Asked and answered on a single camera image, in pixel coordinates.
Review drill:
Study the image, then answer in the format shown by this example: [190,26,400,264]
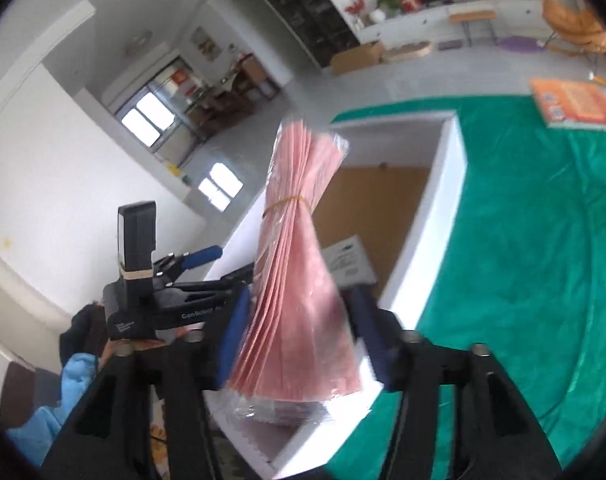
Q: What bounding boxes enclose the pink straws bundle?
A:
[229,119,360,402]

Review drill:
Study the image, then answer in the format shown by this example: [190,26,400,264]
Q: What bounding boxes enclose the white printed pouch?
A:
[321,235,378,288]

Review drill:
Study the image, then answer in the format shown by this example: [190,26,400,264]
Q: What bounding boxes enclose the person's left hand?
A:
[99,327,187,366]

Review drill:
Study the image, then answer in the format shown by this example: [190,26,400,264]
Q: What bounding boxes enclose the green satin tablecloth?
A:
[341,96,606,464]

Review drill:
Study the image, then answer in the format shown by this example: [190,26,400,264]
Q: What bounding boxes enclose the white cardboard box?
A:
[205,110,467,479]

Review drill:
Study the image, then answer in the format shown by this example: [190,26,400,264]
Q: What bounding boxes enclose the dark display cabinet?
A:
[266,0,360,68]

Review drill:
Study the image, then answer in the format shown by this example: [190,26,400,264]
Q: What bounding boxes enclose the brown cardboard box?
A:
[330,41,386,75]

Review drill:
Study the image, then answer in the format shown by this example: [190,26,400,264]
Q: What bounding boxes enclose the red flowers white vase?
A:
[344,0,386,29]

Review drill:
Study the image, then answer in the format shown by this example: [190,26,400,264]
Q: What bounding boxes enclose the orange book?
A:
[530,79,606,132]

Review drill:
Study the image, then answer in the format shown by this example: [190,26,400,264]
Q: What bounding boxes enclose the small wooden bench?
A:
[448,10,498,47]

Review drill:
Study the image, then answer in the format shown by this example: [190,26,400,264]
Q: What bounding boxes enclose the orange lounge chair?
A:
[542,0,606,54]

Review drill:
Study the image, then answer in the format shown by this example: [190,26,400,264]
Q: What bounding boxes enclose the white tv cabinet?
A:
[355,0,551,48]

